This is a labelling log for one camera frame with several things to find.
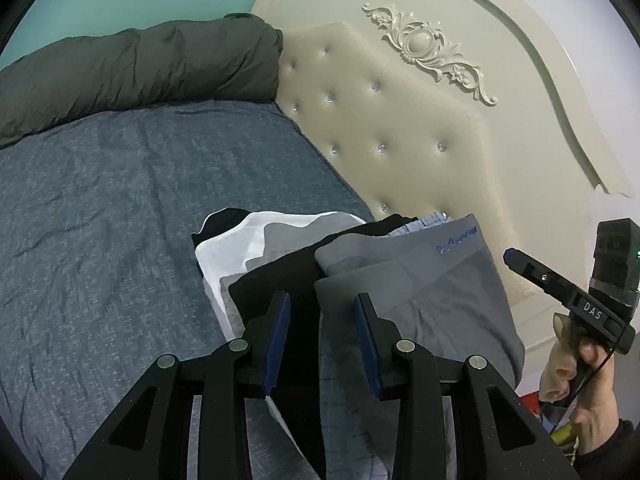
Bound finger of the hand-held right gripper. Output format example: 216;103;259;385
502;247;552;292

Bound dark grey rolled duvet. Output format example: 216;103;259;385
0;12;285;148

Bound blue-grey bed sheet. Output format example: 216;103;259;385
0;99;376;480

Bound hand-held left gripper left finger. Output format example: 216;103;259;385
62;291;292;480

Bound white garment with black trim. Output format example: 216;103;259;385
192;207;368;421

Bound cream tufted headboard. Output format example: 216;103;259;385
250;0;636;361

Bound grey boxer briefs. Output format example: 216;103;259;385
314;213;526;392

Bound person's right forearm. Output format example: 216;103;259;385
572;419;640;480

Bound grey checked garment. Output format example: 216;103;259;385
319;335;390;480

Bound black folded garment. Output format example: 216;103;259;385
227;214;420;480

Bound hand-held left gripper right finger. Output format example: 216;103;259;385
353;293;581;480

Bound person's right hand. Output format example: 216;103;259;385
539;312;621;453

